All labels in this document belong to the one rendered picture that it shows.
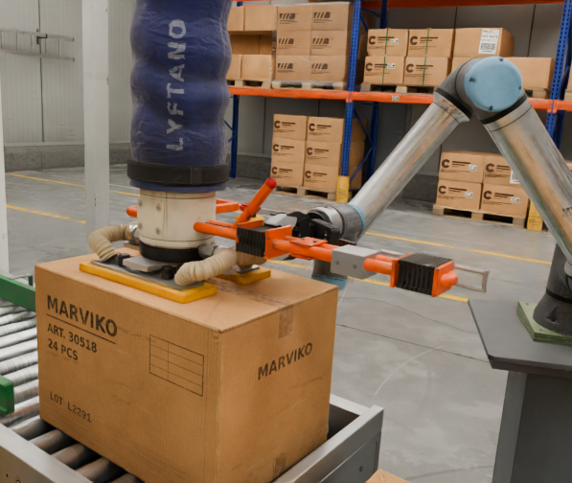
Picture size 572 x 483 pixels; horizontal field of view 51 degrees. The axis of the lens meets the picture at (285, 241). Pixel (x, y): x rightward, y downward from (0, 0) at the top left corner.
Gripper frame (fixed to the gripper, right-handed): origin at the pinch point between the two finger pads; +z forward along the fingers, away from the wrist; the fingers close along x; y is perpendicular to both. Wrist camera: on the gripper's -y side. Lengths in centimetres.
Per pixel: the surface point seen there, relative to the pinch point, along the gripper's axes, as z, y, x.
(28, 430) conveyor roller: 22, 53, -55
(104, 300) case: 19.4, 28.1, -15.9
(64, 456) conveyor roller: 24, 36, -54
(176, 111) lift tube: 8.1, 20.3, 24.1
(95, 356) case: 19.2, 31.4, -29.6
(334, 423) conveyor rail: -30, -3, -53
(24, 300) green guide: -22, 128, -51
